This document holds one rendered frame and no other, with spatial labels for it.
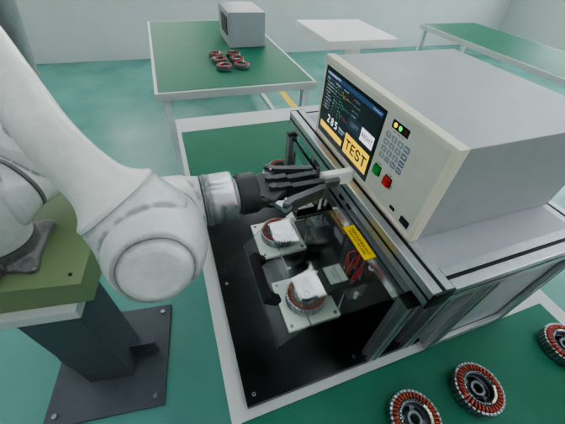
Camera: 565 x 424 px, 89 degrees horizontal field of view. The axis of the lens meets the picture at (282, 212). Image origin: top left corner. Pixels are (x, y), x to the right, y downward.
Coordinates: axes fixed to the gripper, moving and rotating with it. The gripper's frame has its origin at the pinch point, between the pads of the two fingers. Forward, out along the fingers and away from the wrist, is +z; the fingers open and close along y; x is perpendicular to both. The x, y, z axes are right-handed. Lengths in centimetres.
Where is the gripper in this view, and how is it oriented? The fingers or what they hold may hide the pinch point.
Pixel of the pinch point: (336, 177)
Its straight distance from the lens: 59.1
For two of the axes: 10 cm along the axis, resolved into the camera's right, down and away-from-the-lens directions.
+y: 3.3, 6.8, -6.6
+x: 0.6, -7.1, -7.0
